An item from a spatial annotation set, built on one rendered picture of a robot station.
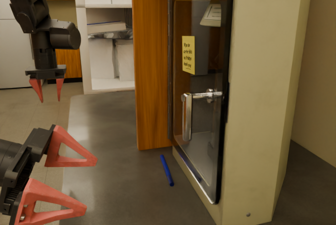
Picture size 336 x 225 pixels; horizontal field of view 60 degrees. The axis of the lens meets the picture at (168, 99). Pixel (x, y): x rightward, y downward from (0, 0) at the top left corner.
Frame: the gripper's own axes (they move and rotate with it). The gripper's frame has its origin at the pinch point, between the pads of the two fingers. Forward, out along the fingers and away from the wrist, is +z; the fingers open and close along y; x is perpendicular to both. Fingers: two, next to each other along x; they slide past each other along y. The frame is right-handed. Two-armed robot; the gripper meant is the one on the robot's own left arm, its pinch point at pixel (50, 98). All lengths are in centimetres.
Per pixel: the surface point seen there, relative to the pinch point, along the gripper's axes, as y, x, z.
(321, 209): 56, -45, 16
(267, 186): 42, -46, 7
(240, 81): 34, -46, -14
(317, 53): 76, -17, -12
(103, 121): 15.2, 17.5, 15.6
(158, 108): 29.8, -8.6, 3.0
